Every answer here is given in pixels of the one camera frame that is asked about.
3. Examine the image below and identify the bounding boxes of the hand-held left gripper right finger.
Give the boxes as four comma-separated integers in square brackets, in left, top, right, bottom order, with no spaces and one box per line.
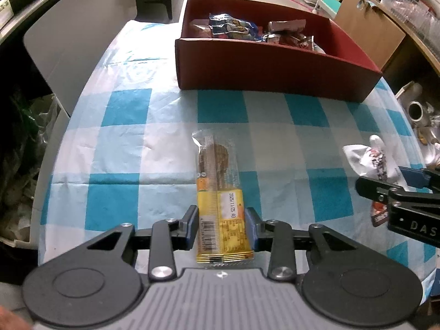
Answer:
[245,207,358,281]

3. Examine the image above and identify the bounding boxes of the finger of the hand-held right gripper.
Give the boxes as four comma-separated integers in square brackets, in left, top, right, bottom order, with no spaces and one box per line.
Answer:
[355,176,409,203]
[399,166,440,193]

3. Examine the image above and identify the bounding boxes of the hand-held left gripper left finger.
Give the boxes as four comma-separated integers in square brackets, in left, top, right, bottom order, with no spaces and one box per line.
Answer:
[86,204,200,281]

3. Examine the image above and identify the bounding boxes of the white nut snack packet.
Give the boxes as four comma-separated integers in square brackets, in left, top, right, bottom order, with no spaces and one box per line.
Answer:
[343,135,404,227]

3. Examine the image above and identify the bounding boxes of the yellow biscuit packet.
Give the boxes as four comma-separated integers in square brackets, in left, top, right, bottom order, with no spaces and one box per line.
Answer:
[191,130,255,265]

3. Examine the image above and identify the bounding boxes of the red cardboard box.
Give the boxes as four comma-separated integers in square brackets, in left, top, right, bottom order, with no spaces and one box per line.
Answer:
[175,0,383,103]

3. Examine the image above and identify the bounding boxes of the silver brown snack packet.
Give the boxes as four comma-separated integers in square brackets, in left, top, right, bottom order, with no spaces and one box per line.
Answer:
[263,20,312,47]

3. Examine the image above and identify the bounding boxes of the blue snack packet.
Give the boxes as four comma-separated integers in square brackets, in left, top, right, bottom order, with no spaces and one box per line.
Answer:
[209,13,258,40]

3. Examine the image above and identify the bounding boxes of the blue white checkered tablecloth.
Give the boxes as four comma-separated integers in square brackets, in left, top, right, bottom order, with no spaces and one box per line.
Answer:
[38,19,440,299]

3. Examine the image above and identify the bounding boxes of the brown cardboard box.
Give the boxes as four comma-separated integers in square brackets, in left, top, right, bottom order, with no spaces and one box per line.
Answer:
[333,0,406,71]

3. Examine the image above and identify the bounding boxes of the clear plastic cup stacks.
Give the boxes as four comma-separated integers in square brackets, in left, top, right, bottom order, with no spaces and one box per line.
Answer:
[373,0,440,54]

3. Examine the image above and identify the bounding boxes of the pile of plastic bags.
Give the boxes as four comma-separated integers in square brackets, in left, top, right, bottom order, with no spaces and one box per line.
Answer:
[0,89,62,244]

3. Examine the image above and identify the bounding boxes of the grey white panel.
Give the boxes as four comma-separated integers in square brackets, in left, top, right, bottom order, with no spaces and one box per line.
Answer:
[22,0,138,117]

